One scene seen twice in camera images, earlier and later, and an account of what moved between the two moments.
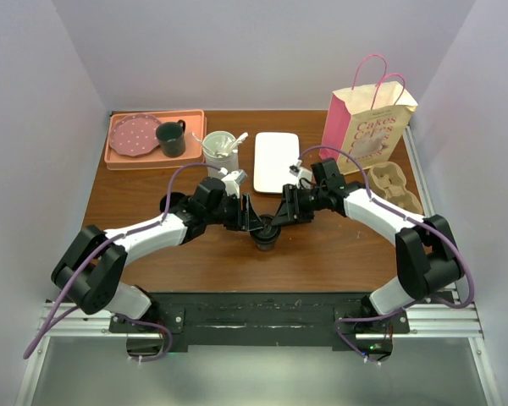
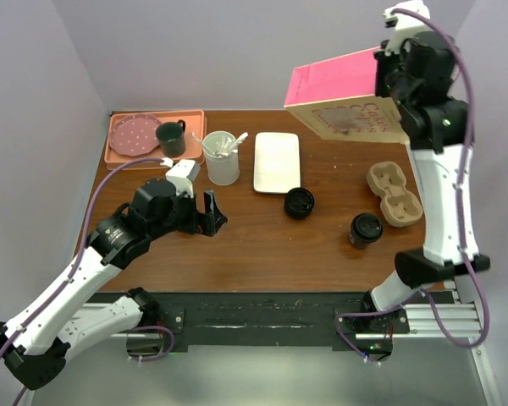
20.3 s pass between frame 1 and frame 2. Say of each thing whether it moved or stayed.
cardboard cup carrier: stayed
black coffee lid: moved
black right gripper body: moved
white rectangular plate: stayed
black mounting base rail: stayed
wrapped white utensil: stayed
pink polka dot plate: stayed
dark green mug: stayed
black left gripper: moved
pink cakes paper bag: moved
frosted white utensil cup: stayed
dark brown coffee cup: moved
